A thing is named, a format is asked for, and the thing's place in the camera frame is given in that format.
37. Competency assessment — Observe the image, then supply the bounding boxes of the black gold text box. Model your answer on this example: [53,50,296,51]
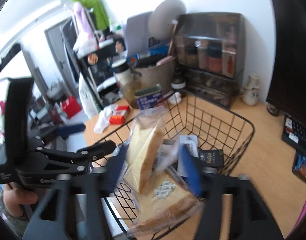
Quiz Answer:
[198,150,224,168]

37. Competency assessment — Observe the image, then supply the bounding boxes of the long white red-text sachet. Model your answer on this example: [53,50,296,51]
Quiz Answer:
[177,134,198,177]

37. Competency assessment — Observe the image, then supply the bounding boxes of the bagged bread slice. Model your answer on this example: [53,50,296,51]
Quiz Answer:
[128,167,202,237]
[124,113,165,194]

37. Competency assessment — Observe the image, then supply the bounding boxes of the person's left hand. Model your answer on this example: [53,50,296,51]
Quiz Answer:
[3,185,38,218]

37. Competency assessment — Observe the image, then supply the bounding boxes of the crumpled white tissue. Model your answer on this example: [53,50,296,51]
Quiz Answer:
[93,104,118,134]

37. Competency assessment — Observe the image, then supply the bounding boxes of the red cigarette pack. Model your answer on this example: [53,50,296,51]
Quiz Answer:
[109,105,131,125]

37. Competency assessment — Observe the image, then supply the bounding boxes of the blue luncheon meat tin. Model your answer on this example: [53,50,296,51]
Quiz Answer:
[135,84,163,110]

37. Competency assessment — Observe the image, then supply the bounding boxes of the white thermos black lid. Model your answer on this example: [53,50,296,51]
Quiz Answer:
[111,59,133,89]

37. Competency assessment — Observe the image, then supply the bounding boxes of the small ceramic vase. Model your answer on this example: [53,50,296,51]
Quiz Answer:
[241,74,260,106]

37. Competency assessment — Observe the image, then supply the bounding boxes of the woven brown basket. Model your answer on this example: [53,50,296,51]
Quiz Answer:
[133,59,176,95]

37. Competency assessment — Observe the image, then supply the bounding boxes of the smartphone with lit screen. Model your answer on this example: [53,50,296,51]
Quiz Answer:
[292,151,306,183]

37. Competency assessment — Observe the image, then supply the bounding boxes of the dark mechanical keyboard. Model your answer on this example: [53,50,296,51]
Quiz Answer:
[282,114,306,154]

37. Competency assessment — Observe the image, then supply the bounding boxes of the black curved monitor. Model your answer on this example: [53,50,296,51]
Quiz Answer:
[267,0,306,126]

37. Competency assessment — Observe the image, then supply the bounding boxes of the dark acrylic drawer organizer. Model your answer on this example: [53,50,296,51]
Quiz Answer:
[174,12,246,109]

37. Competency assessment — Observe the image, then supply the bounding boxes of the white round fan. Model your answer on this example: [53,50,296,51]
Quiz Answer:
[148,0,186,40]

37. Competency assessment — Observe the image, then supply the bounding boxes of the black wire basket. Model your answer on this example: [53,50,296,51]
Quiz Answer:
[90,90,255,240]

